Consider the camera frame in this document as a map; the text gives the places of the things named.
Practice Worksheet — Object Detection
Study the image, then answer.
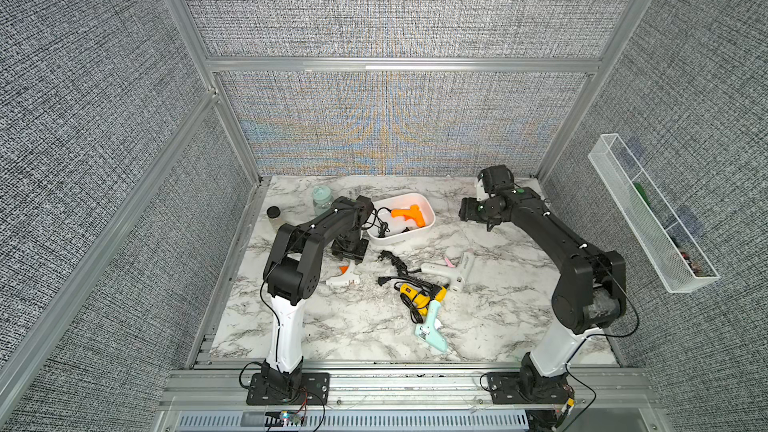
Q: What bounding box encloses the black lid spice jar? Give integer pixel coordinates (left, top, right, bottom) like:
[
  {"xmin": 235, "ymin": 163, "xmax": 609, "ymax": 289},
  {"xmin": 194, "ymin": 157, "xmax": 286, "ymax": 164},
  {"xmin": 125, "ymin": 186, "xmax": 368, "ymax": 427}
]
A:
[{"xmin": 266, "ymin": 206, "xmax": 285, "ymax": 231}]

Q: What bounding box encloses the orange hot glue gun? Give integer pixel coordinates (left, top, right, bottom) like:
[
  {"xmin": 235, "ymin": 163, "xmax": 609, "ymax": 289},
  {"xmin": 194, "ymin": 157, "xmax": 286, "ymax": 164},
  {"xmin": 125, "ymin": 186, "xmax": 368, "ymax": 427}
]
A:
[{"xmin": 390, "ymin": 204, "xmax": 426, "ymax": 228}]

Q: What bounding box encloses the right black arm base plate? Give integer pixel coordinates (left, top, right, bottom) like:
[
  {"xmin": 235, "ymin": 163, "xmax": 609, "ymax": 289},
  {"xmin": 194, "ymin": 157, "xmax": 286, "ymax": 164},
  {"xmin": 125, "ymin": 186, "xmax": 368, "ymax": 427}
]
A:
[{"xmin": 487, "ymin": 370, "xmax": 573, "ymax": 405}]

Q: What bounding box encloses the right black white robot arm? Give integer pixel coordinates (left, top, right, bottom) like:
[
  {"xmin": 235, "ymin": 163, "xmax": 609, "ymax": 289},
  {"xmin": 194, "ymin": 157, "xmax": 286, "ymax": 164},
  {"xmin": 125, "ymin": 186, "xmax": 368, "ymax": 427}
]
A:
[{"xmin": 458, "ymin": 187, "xmax": 627, "ymax": 378}]

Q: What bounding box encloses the mint lid glass jar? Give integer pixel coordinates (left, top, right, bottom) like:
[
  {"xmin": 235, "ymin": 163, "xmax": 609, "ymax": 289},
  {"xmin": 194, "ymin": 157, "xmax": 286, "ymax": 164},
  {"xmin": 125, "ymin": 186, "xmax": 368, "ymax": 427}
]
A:
[{"xmin": 311, "ymin": 185, "xmax": 334, "ymax": 216}]

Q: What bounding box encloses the clear wall-mounted tray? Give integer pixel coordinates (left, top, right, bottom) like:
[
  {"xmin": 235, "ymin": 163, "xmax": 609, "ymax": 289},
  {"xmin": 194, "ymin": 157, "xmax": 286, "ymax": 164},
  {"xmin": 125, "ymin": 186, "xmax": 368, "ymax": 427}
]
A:
[{"xmin": 588, "ymin": 133, "xmax": 720, "ymax": 294}]

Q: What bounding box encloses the yellow hot glue gun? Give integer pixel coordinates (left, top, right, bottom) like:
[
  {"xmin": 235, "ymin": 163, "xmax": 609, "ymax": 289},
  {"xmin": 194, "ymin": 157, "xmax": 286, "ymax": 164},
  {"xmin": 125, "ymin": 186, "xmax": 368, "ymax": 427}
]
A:
[{"xmin": 377, "ymin": 276, "xmax": 447, "ymax": 324}]

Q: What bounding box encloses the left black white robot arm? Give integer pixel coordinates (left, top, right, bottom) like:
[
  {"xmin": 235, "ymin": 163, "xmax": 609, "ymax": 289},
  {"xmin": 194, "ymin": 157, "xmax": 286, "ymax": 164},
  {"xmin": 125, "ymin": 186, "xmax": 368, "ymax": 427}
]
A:
[{"xmin": 260, "ymin": 196, "xmax": 374, "ymax": 374}]

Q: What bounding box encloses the white pink glue gun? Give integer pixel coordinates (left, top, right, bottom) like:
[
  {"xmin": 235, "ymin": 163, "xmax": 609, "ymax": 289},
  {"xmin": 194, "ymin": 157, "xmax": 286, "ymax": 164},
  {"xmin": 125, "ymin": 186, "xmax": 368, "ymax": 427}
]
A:
[{"xmin": 378, "ymin": 251, "xmax": 476, "ymax": 292}]

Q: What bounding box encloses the white plastic storage box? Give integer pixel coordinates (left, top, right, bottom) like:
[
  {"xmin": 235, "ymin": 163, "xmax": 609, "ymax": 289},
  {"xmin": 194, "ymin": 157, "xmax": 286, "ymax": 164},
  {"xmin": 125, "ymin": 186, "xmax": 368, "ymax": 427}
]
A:
[{"xmin": 367, "ymin": 192, "xmax": 436, "ymax": 247}]

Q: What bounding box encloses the green item in tray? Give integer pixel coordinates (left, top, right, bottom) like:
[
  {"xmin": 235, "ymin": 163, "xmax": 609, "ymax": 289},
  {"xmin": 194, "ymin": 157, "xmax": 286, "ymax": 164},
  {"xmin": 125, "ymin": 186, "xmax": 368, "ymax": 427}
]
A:
[{"xmin": 632, "ymin": 182, "xmax": 651, "ymax": 208}]

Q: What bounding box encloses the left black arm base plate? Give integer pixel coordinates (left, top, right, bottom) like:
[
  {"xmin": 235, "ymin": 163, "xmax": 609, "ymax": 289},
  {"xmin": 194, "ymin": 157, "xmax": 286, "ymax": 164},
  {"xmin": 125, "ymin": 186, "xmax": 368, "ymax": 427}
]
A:
[{"xmin": 245, "ymin": 373, "xmax": 330, "ymax": 406}]

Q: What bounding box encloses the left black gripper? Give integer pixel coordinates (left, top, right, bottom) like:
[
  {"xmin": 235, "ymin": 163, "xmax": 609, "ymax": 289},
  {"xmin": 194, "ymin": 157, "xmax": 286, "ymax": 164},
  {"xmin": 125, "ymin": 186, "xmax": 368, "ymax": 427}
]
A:
[{"xmin": 332, "ymin": 231, "xmax": 369, "ymax": 263}]

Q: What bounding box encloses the mint green glue gun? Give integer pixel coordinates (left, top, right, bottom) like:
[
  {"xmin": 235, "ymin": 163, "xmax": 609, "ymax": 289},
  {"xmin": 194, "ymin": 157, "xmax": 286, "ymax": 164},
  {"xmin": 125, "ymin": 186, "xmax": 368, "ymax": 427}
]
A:
[{"xmin": 414, "ymin": 300, "xmax": 448, "ymax": 353}]

